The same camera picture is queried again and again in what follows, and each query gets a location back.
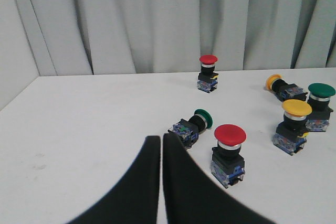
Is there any lying yellow push button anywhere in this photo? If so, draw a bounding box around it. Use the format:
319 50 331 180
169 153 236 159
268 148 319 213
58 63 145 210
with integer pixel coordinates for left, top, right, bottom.
265 74 308 102

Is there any yellow push button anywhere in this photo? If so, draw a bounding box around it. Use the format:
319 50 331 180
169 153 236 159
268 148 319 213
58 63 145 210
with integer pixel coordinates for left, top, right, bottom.
272 99 312 156
265 74 308 102

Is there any grey pleated curtain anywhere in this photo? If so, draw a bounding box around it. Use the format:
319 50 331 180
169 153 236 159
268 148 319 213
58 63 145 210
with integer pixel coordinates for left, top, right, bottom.
0 0 336 111

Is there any upright green push button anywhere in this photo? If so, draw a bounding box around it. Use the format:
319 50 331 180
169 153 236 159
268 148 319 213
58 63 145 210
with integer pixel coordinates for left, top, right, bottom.
306 83 335 132

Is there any red push button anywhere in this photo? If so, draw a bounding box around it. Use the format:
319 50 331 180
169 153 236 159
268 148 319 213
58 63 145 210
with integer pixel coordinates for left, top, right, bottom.
211 124 247 188
197 55 218 93

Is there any lying green push button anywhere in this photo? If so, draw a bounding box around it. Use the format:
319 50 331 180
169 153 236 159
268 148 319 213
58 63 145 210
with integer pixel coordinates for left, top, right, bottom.
168 109 213 149

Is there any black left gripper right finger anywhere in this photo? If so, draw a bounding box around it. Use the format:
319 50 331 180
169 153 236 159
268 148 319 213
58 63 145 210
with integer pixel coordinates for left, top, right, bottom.
163 133 272 223

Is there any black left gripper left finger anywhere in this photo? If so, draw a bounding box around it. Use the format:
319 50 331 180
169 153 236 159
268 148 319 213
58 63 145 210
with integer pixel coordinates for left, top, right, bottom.
70 136 161 223

